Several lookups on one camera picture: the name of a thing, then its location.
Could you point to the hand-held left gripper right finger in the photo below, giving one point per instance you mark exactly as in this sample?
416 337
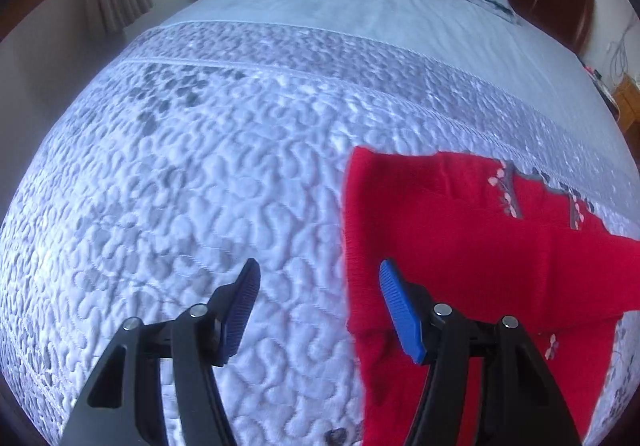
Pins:
402 316

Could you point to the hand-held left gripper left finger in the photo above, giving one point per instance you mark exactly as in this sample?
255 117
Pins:
241 308

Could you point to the red knitted sweater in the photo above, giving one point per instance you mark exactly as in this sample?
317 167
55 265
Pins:
475 251

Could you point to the white quilted bedspread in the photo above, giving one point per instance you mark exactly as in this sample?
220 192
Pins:
210 166

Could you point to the wooden nightstand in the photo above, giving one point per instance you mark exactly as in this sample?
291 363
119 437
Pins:
627 101

